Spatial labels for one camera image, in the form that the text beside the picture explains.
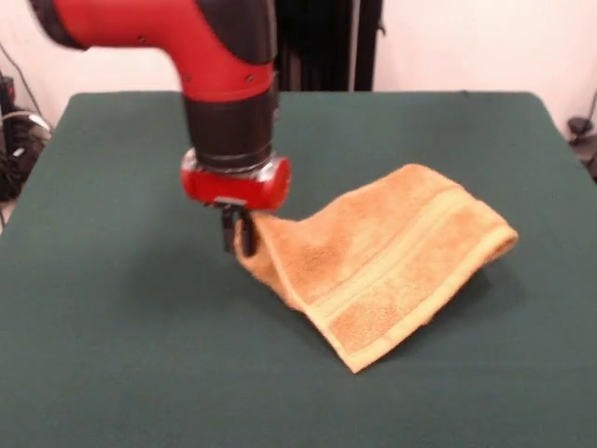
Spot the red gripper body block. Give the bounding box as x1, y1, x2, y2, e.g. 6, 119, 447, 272
180, 148, 293, 211

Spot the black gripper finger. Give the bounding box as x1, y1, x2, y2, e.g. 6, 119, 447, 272
218, 204, 237, 253
237, 209, 259, 257

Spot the tan terry towel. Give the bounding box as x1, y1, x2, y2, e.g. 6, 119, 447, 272
235, 162, 520, 374

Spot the dark green table cloth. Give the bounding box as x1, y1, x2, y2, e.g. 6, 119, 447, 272
0, 91, 597, 448

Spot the upright black power strip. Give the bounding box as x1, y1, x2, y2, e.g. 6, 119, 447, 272
0, 77, 18, 118

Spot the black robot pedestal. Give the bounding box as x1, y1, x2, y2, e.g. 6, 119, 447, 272
273, 0, 388, 93

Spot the black cable bundle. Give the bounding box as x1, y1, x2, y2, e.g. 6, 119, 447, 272
0, 109, 52, 202

